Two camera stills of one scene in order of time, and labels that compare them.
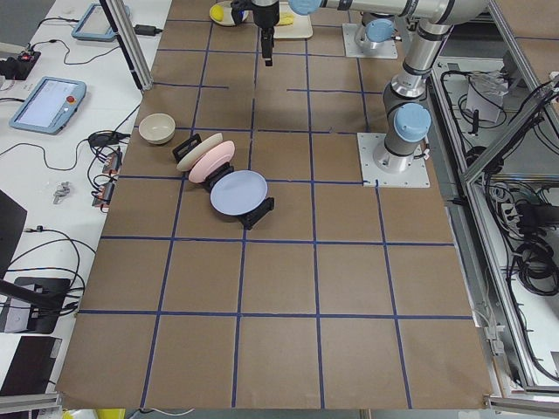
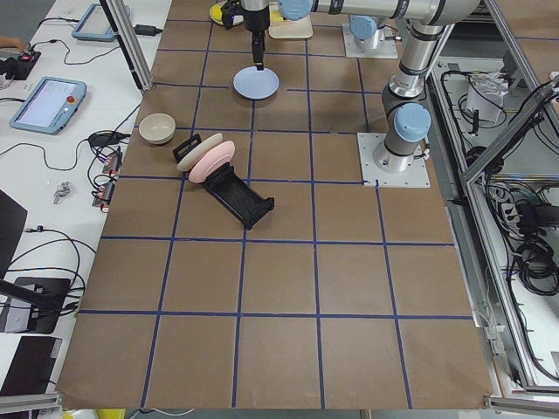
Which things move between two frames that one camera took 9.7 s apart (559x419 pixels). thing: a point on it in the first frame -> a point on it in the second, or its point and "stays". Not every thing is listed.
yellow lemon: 217,12 stays
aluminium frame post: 119,17 stays
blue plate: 238,192 -> 256,85
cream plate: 196,150 stays
